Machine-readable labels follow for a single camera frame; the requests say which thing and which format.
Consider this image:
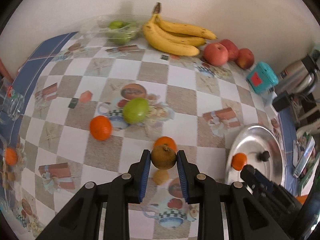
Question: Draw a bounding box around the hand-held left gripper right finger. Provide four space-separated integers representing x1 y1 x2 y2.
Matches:
176 150 293 240

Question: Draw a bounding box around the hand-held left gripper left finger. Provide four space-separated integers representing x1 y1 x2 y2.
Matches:
35 149 152 240

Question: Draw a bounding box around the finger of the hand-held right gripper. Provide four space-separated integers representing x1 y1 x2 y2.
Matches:
240 164 273 198

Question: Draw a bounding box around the large steel basin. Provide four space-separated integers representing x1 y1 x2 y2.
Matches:
224 124 287 188

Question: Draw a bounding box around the green printed box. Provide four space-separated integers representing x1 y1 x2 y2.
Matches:
300 152 320 195

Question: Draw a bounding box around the smartphone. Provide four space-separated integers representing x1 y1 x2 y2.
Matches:
293 136 316 178

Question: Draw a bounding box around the white plastic chair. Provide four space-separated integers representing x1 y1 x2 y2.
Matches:
296 100 320 137

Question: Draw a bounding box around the black power adapter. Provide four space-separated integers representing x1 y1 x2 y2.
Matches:
272 91 292 112

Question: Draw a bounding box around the checkered printed tablecloth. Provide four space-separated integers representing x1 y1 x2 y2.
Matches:
0 31 298 240

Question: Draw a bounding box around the teal plastic box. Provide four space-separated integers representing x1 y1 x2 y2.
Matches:
246 62 279 93

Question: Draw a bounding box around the steel thermos jug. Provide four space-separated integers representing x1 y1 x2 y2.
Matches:
275 52 320 98

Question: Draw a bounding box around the pale red apple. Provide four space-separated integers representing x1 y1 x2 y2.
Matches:
203 42 229 66

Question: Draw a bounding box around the bagged orange tangerine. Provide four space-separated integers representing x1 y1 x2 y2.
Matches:
5 147 18 166

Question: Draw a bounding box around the yellow banana bunch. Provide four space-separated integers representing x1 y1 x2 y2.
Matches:
142 2 218 56

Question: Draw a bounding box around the clear plastic snack bag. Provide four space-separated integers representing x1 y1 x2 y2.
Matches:
0 132 25 195

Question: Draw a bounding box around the bagged green fruit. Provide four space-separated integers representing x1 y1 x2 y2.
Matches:
108 20 125 30
110 34 133 45

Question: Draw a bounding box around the clear glass cup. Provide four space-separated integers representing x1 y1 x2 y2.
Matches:
0 77 25 120

